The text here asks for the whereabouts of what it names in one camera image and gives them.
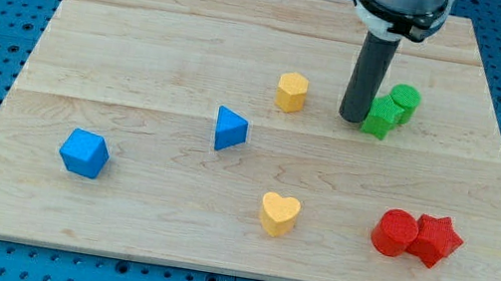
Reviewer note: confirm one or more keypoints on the red cylinder block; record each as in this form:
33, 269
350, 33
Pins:
395, 231

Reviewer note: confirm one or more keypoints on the blue cube block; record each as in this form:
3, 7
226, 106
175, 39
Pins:
84, 153

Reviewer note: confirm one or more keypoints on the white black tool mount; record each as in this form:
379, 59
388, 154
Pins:
414, 20

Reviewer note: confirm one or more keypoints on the wooden board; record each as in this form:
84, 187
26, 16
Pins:
149, 77

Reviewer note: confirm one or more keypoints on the yellow heart block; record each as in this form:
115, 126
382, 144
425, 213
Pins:
278, 214

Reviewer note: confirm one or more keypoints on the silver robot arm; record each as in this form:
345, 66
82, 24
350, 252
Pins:
387, 22

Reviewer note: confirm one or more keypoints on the blue triangle block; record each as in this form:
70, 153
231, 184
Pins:
230, 129

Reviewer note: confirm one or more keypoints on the green cylinder block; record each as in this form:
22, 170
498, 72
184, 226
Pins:
407, 98

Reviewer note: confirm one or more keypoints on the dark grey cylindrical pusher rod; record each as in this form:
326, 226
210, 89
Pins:
373, 61

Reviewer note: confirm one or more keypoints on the yellow hexagon block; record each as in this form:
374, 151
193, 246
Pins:
291, 92

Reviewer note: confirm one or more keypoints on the red star block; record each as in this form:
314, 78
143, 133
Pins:
436, 240

